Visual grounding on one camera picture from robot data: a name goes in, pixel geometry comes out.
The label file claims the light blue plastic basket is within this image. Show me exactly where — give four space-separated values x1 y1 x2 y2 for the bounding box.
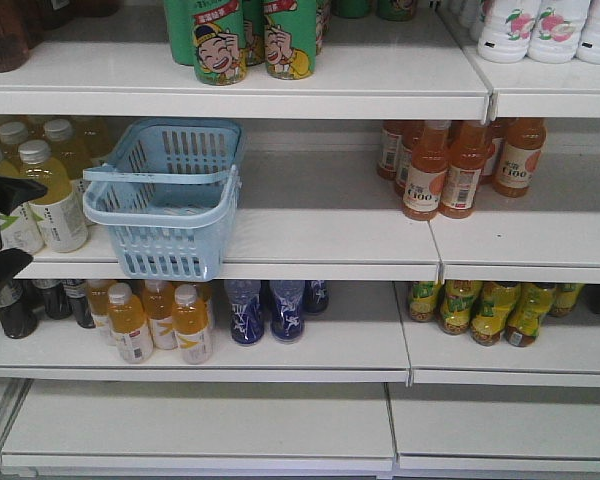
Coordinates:
83 117 245 282

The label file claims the pale yellow drink bottle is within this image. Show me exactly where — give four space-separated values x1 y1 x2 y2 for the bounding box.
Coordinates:
43 119 92 180
0 149 44 255
0 121 29 169
18 140 88 253

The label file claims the dark tea bottle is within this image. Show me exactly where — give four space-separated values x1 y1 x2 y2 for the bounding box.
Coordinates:
0 280 38 339
62 279 95 329
32 279 72 320

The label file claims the orange vitamin drink bottle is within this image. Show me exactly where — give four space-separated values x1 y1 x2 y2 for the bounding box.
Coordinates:
142 279 177 350
107 282 153 364
86 279 116 346
172 284 213 364

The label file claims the brown drink bottle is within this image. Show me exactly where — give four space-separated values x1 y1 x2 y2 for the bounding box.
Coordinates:
0 1 29 73

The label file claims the blue sports drink bottle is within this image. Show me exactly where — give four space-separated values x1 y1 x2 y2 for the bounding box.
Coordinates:
224 279 264 345
303 280 329 314
269 280 304 342

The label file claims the green cartoon drink can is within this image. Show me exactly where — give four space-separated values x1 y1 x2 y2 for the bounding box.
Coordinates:
263 0 316 80
191 0 247 86

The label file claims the white metal shelf unit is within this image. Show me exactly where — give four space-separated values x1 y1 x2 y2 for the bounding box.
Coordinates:
0 0 600 480

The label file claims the yellow lemon tea bottle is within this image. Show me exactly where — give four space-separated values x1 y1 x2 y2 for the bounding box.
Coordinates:
505 282 556 347
549 283 585 317
439 280 483 335
470 281 521 346
407 281 442 322

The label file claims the orange C100 juice bottle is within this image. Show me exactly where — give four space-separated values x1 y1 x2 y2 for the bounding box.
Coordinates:
439 120 488 219
403 120 451 221
492 117 546 198

